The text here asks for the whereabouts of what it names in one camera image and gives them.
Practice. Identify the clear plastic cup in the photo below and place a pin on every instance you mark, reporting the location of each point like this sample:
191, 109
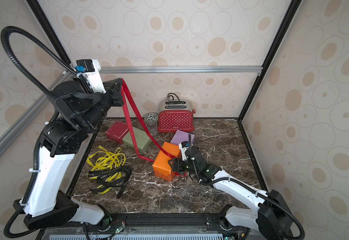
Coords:
152, 127

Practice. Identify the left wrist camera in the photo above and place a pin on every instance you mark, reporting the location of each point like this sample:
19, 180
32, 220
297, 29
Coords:
89, 73

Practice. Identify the yellow ribbon of red box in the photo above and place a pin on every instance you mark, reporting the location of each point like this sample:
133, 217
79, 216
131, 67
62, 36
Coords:
104, 159

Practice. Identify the purple gift box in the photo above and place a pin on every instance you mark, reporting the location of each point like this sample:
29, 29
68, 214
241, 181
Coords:
181, 136

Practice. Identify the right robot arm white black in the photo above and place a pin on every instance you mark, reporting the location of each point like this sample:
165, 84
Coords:
266, 212

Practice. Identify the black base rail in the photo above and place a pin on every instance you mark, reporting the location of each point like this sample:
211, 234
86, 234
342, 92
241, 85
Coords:
212, 222

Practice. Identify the orange gift box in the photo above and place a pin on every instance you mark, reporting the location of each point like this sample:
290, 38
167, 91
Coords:
161, 166

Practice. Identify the left aluminium frame bar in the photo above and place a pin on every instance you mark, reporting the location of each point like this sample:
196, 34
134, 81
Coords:
22, 104

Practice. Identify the horizontal aluminium frame bar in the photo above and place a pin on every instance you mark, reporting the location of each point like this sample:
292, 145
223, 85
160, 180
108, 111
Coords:
182, 70

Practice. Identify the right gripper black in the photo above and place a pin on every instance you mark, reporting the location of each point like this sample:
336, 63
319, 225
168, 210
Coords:
185, 162

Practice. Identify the green gift box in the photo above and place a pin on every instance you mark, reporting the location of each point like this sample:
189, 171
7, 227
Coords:
142, 140

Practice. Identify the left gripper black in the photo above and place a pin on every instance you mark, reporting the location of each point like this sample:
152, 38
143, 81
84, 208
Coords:
115, 89

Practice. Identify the red polka dot toaster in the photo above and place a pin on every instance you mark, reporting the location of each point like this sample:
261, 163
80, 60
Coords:
175, 115

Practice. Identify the black printed ribbon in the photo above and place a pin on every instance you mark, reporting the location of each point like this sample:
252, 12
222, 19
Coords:
111, 179

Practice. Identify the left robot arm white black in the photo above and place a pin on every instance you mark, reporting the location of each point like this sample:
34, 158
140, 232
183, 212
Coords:
44, 205

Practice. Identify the patterned ceramic bowl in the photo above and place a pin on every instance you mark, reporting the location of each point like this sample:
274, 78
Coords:
151, 118

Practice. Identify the red gift box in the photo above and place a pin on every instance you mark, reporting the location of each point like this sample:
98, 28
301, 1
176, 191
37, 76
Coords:
117, 131

